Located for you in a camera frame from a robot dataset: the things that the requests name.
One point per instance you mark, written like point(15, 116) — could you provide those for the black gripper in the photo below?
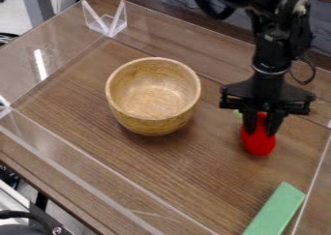
point(270, 94)

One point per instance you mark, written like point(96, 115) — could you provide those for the red plush fruit green stem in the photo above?
point(258, 142)

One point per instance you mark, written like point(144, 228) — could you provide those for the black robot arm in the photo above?
point(282, 30)

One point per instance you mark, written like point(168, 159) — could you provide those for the wooden bowl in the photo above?
point(152, 93)

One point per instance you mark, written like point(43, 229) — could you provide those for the green rectangular block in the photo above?
point(276, 212)

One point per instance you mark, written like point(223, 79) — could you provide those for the black equipment bottom left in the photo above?
point(30, 222)

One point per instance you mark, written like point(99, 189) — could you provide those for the clear acrylic enclosure wall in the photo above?
point(188, 183)

